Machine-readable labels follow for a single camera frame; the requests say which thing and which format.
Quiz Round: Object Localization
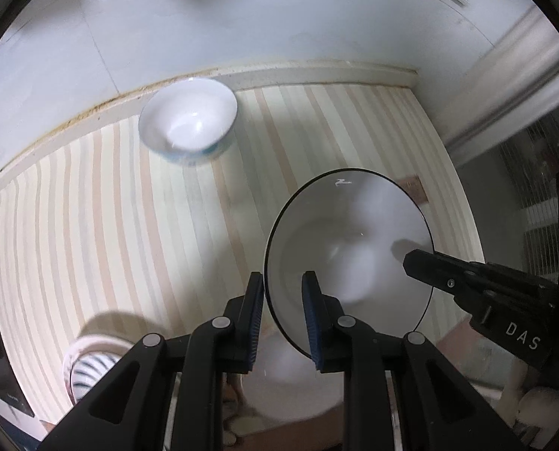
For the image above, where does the white bowl with black rim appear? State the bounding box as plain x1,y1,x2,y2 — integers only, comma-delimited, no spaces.
264,168,434,359

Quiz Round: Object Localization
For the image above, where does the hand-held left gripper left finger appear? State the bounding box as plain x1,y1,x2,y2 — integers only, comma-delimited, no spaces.
40,271,265,451

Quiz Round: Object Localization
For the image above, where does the white bowl with blue pattern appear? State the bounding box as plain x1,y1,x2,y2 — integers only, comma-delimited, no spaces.
137,77,239,166

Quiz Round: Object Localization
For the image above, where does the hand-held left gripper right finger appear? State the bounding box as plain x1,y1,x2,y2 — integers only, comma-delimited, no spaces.
302,271,508,451

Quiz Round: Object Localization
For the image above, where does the striped cat print table mat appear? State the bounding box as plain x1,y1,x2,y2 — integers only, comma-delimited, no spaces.
0,82,484,451

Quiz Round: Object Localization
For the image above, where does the small brown square tag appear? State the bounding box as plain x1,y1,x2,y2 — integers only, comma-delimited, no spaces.
400,176,426,204

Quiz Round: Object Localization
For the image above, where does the white door frame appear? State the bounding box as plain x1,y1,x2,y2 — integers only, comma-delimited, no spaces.
441,5,559,167

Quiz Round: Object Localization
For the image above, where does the plain white bowl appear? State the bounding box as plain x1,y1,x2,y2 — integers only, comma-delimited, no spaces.
241,331,347,422

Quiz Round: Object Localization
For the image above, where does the white plate with blue stripes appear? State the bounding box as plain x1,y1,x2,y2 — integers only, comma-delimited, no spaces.
62,333,134,407

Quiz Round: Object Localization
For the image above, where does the dark mesh screen door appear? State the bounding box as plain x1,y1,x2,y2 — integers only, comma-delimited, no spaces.
458,63,559,386

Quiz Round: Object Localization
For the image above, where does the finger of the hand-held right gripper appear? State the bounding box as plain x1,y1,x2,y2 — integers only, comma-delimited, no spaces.
404,249,559,315

